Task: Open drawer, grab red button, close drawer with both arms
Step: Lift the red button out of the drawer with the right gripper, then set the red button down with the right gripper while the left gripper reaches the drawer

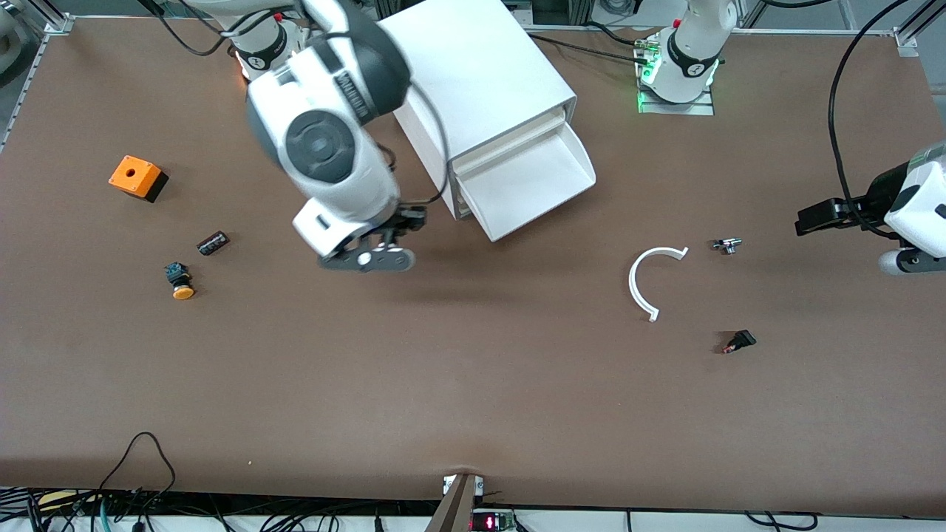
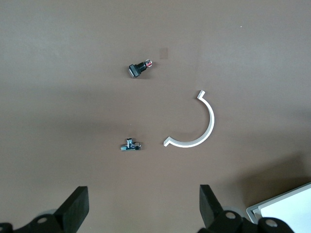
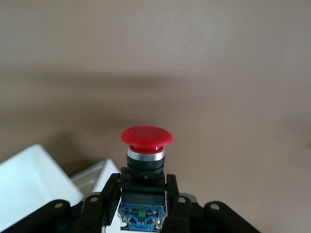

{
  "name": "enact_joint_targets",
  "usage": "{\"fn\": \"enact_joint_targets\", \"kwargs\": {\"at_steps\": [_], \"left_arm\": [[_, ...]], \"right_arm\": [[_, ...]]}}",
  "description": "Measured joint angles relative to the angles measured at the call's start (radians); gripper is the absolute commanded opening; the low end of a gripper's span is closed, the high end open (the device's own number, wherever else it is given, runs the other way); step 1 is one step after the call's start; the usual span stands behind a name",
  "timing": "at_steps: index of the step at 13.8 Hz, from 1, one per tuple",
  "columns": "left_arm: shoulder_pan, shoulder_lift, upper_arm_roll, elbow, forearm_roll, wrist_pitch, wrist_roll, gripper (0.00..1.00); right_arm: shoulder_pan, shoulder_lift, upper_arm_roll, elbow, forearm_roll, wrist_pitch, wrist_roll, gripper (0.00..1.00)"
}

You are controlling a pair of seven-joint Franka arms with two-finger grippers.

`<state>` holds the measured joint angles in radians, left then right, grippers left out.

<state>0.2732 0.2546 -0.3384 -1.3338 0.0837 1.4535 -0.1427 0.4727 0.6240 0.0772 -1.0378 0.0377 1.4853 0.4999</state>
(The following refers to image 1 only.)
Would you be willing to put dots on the aluminium frame rail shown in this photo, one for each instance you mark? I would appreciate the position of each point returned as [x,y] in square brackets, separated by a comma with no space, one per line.
[58,24]
[905,41]

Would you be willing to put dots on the small metal connector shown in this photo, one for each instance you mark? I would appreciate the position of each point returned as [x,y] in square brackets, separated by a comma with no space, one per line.
[728,244]

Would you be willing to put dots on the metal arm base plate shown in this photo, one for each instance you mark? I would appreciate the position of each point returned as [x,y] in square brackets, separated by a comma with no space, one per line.
[676,108]

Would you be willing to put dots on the device with red display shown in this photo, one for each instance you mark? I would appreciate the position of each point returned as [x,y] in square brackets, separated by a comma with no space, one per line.
[491,522]

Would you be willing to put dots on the black equipment box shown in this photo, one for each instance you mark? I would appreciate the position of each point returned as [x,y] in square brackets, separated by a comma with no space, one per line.
[562,9]

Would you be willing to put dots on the small black switch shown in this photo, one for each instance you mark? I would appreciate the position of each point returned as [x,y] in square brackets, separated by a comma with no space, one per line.
[743,339]

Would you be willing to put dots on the black cylindrical capacitor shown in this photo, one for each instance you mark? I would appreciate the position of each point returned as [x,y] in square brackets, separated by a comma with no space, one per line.
[213,243]

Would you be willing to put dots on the yellow push button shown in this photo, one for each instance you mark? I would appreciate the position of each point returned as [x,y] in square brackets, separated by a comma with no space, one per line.
[182,292]

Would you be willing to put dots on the orange box with black base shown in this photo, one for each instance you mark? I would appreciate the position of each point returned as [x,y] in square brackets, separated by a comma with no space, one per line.
[133,176]

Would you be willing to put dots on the white plastic drawer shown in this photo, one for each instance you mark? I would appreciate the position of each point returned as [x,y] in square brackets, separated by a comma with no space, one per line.
[464,211]
[510,140]
[461,198]
[532,185]

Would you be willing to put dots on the white metal bracket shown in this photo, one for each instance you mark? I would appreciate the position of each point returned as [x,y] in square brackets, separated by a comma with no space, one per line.
[447,484]

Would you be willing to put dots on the white curved plastic arc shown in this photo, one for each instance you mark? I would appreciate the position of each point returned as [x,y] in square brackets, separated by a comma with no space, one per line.
[632,283]

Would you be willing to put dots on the brown post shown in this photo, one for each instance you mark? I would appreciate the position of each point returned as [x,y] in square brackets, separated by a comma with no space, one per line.
[454,510]

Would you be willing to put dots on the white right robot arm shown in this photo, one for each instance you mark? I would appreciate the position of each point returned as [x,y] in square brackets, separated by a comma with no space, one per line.
[325,140]

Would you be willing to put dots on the white drawer cabinet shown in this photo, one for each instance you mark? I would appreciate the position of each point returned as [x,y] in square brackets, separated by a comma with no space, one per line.
[488,59]

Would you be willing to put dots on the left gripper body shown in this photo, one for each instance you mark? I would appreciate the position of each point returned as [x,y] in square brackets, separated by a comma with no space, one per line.
[874,193]

